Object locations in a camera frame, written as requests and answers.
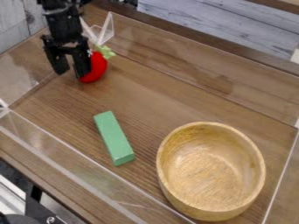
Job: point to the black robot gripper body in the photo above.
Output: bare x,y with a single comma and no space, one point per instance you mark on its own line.
66,37

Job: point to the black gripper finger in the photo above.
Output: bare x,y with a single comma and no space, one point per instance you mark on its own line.
57,56
81,57

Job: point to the red plush strawberry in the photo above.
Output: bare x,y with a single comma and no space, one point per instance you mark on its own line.
101,55

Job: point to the round wooden bowl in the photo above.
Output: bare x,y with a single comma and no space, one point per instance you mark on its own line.
212,170

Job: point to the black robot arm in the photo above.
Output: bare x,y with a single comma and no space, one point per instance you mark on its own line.
59,3

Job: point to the green rectangular block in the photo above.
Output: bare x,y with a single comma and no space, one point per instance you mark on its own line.
114,137

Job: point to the clear acrylic enclosure wall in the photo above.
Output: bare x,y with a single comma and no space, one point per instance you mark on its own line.
86,187

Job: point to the black table leg bracket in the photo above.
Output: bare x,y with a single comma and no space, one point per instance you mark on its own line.
37,210

